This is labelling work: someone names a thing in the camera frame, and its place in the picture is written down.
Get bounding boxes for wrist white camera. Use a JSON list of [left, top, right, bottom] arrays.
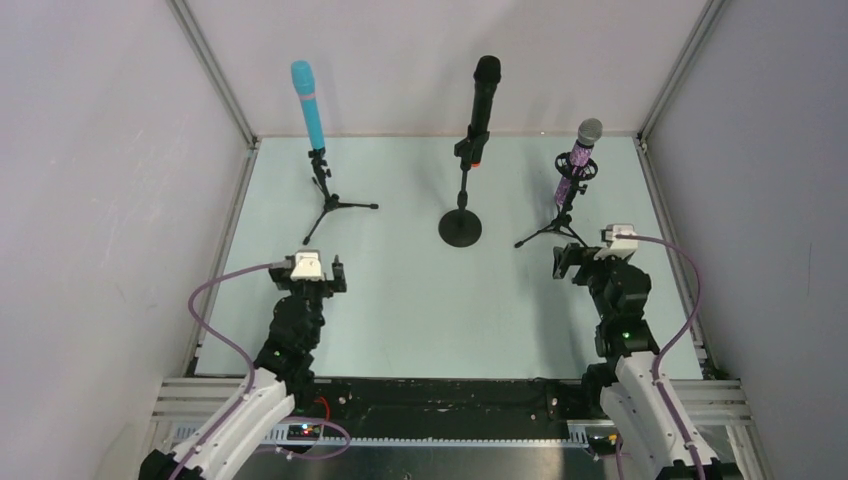
[[290, 249, 325, 281], [593, 224, 639, 261]]

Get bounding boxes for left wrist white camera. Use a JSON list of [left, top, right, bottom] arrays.
[[290, 249, 325, 281]]

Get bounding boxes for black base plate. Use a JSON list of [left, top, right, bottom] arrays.
[[295, 377, 606, 441]]

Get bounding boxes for right circuit board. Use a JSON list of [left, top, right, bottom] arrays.
[[586, 433, 621, 457]]

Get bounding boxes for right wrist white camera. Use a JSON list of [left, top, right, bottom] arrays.
[[593, 224, 639, 261]]

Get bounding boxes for black microphone orange end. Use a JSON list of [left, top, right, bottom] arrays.
[[467, 55, 501, 167]]

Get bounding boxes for circuit board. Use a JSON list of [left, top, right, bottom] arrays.
[[285, 423, 323, 442], [586, 433, 621, 457]]

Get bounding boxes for purple glitter microphone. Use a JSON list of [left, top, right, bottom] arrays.
[[555, 118, 603, 208]]

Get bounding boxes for black tripod mic stand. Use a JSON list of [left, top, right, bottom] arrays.
[[302, 148, 380, 245]]

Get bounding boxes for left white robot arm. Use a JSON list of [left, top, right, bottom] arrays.
[[138, 249, 347, 479]]

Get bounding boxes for blue toy microphone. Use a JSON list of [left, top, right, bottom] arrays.
[[290, 60, 325, 150]]

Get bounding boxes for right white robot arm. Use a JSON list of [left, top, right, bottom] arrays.
[[552, 243, 742, 479]]

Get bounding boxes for round base mic stand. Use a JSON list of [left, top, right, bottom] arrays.
[[438, 131, 490, 248]]

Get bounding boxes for shock mount tripod stand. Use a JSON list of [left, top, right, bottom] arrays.
[[514, 152, 598, 248]]

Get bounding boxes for left circuit board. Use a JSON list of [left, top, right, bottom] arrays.
[[285, 423, 323, 442]]

